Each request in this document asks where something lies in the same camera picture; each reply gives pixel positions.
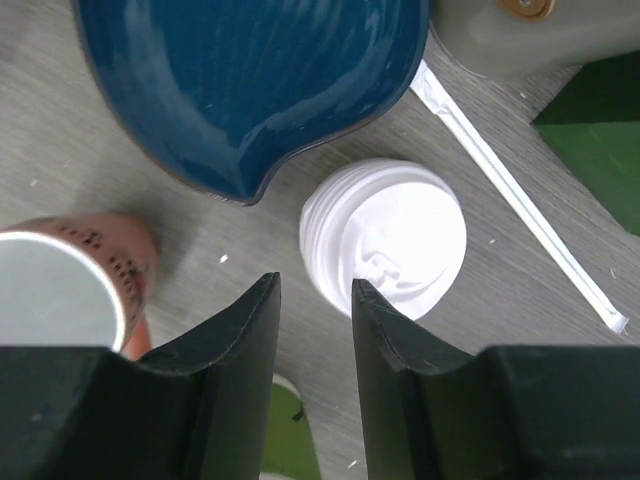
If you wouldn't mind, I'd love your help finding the stack of white lids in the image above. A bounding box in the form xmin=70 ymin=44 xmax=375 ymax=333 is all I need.
xmin=299 ymin=158 xmax=467 ymax=320

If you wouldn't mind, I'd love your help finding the small pink handled cup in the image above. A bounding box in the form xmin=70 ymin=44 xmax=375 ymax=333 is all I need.
xmin=1 ymin=212 xmax=159 ymax=359

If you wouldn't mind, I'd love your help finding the green paper coffee cup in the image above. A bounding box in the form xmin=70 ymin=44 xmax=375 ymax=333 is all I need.
xmin=259 ymin=374 xmax=322 ymax=480

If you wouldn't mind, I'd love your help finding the green brown paper bag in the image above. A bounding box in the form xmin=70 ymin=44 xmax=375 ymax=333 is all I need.
xmin=532 ymin=52 xmax=640 ymax=235

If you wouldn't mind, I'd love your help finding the grey metal utensil tin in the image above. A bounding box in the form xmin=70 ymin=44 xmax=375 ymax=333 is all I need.
xmin=431 ymin=0 xmax=639 ymax=79

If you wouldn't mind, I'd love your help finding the wrapped white straw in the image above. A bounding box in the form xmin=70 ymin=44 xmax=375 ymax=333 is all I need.
xmin=410 ymin=60 xmax=629 ymax=334

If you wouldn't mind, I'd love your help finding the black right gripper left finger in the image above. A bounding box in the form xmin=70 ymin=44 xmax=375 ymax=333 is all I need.
xmin=141 ymin=272 xmax=281 ymax=479

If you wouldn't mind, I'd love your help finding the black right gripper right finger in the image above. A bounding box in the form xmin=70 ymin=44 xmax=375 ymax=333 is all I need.
xmin=352 ymin=280 xmax=480 ymax=479

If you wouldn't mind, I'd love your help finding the blue shell-shaped dish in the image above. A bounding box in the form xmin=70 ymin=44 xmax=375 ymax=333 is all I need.
xmin=73 ymin=0 xmax=430 ymax=205

